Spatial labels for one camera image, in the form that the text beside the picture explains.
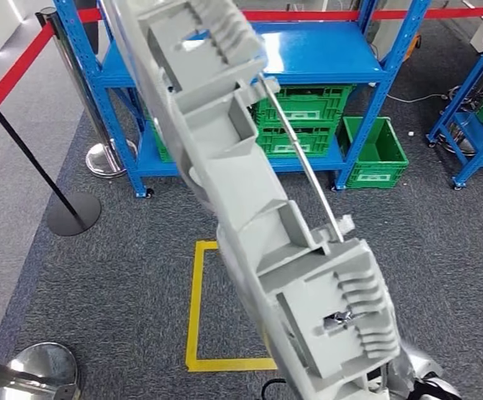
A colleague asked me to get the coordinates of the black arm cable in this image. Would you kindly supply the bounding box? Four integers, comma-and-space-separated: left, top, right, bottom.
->
260, 377, 289, 400

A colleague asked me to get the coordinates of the white floor cable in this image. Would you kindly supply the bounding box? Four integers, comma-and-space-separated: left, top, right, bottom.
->
385, 91, 448, 105

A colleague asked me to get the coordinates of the black stanchion post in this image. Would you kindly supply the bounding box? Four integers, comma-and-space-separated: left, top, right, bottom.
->
0, 79, 103, 238

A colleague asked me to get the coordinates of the chrome stanchion post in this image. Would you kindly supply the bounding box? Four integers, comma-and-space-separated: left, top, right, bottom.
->
0, 342, 81, 400
36, 6, 139, 179

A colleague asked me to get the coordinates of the empty green plastic crate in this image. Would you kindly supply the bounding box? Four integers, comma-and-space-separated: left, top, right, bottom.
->
337, 116, 410, 191

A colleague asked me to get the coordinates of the grey plastic wheel hubcap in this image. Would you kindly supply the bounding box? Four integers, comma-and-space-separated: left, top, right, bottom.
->
100, 0, 401, 400

